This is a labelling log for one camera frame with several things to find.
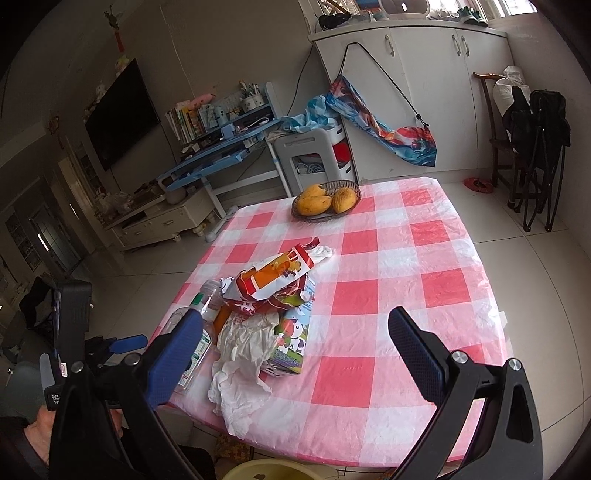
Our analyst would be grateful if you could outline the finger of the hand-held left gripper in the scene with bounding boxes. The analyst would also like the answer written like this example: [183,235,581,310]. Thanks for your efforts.
[111,336,148,365]

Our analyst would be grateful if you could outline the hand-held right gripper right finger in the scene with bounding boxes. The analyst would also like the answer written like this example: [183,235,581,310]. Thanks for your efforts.
[388,306,544,480]

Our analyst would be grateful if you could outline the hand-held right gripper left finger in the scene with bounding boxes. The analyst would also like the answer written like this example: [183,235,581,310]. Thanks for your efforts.
[51,308,218,480]

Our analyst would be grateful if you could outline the large white tissue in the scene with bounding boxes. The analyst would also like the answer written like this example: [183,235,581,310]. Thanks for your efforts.
[208,310,283,438]

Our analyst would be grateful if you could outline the clear plastic bottle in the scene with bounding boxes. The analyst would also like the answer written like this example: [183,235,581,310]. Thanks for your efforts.
[157,279,227,393]

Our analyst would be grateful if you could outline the blue cow print carton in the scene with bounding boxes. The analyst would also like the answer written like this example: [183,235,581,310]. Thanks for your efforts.
[267,305,315,376]

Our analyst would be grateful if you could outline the orange white snack bag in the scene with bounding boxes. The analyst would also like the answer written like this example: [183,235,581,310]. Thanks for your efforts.
[233,237,321,301]

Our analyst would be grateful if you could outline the red green snack wrapper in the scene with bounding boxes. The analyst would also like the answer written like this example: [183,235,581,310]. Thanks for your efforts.
[231,279,319,325]

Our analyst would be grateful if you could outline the yellow plastic bin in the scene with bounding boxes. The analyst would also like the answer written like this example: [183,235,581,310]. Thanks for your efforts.
[226,459,324,480]

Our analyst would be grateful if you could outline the person's left hand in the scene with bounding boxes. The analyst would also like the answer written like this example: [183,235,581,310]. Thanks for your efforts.
[23,406,58,467]

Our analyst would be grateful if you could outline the red white checkered tablecloth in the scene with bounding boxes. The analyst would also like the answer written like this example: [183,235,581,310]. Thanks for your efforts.
[167,178,514,468]

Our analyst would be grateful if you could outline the floral patterned cushion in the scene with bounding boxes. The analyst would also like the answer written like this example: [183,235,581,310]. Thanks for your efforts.
[216,436,259,462]

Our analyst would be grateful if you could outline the plastic bags on cabinet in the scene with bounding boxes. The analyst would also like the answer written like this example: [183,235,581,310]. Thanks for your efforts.
[95,191,132,217]

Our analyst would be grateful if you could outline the cream television cabinet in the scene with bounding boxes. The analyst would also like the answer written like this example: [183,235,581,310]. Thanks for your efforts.
[102,187,218,252]

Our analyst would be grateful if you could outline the white jug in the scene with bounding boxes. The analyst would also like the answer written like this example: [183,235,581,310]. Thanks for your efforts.
[158,178,185,205]

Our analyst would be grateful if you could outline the dark wicker fruit basket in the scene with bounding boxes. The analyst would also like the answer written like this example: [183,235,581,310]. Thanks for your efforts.
[291,179,361,223]

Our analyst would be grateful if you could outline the black flat television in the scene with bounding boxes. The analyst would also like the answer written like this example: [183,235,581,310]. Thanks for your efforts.
[84,58,161,171]

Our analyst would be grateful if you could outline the blue study desk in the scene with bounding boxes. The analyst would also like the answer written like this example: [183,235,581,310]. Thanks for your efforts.
[157,82,291,217]

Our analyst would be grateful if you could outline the white storage basket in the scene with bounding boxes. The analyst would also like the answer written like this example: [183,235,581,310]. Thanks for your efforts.
[332,124,355,175]

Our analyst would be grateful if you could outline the row of books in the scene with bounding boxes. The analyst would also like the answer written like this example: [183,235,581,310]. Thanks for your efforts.
[165,105,204,145]

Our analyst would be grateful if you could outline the colourful printed sling bag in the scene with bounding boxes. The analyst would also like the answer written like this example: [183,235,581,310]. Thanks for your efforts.
[325,41,437,168]

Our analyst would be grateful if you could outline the dark wooden chair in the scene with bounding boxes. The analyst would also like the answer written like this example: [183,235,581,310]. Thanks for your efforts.
[473,71,522,204]

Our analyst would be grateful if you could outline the white plastic stool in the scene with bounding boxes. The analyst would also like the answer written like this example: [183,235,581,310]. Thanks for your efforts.
[273,128,356,197]

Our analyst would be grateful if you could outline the blue plastic bag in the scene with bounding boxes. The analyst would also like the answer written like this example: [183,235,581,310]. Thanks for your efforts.
[281,95,342,134]

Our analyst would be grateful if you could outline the black folding chair with jacket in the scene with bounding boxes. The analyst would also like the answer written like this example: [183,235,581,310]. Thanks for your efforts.
[502,88,572,232]

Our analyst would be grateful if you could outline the white pen holder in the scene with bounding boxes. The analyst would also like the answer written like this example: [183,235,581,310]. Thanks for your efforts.
[238,80,265,112]

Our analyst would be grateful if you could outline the white cupboard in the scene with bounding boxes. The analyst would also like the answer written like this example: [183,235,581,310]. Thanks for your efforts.
[310,18,511,185]

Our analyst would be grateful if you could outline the red hanging knot ornament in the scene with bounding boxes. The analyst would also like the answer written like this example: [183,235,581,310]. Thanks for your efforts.
[104,6,126,54]

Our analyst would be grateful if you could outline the white sack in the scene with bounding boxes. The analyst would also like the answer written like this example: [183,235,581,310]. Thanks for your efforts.
[492,65,534,116]

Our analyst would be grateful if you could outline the green sneakers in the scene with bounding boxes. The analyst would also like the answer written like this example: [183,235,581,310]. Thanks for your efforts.
[457,7,488,26]

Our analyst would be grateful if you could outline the black shoes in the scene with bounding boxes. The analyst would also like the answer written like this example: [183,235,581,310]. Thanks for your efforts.
[318,11,354,31]

